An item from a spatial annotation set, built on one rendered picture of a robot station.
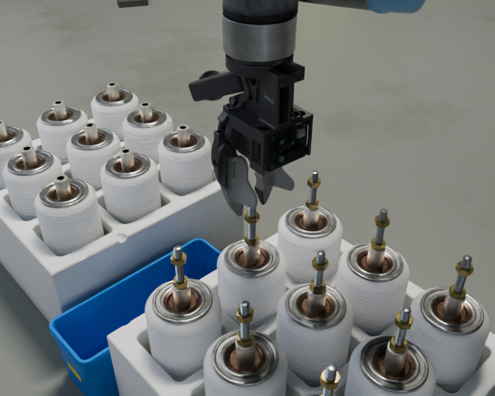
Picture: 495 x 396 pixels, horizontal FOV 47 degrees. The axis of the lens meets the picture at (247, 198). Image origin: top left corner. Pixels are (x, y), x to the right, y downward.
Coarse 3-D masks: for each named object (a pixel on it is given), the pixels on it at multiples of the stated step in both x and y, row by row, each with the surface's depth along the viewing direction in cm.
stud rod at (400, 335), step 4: (404, 308) 59; (408, 308) 59; (404, 312) 59; (408, 312) 59; (400, 316) 60; (404, 316) 59; (408, 316) 59; (404, 320) 60; (408, 320) 60; (400, 328) 61; (396, 332) 62; (400, 332) 61; (404, 332) 61; (396, 336) 62; (400, 336) 61; (404, 336) 61; (396, 340) 62; (400, 340) 62; (400, 344) 62
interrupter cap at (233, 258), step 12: (240, 240) 81; (264, 240) 81; (228, 252) 79; (240, 252) 80; (264, 252) 79; (276, 252) 79; (228, 264) 77; (240, 264) 78; (252, 264) 78; (264, 264) 78; (276, 264) 77; (240, 276) 76; (252, 276) 76
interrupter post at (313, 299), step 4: (308, 292) 70; (312, 292) 69; (324, 292) 69; (308, 296) 70; (312, 296) 70; (316, 296) 69; (320, 296) 69; (324, 296) 70; (308, 300) 71; (312, 300) 70; (316, 300) 70; (320, 300) 70; (324, 300) 70; (308, 304) 71; (312, 304) 70; (316, 304) 70; (320, 304) 70; (324, 304) 71; (308, 308) 71; (312, 308) 71; (316, 308) 70; (320, 308) 70; (316, 312) 71
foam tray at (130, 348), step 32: (288, 288) 84; (416, 288) 84; (224, 320) 79; (128, 352) 75; (352, 352) 79; (128, 384) 78; (160, 384) 71; (192, 384) 71; (288, 384) 71; (480, 384) 71
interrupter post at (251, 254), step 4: (244, 244) 77; (244, 248) 77; (248, 248) 76; (252, 248) 76; (256, 248) 76; (244, 252) 77; (248, 252) 77; (252, 252) 77; (256, 252) 77; (244, 256) 78; (248, 256) 77; (252, 256) 77; (256, 256) 77; (244, 260) 78; (248, 260) 78; (252, 260) 78; (256, 260) 78
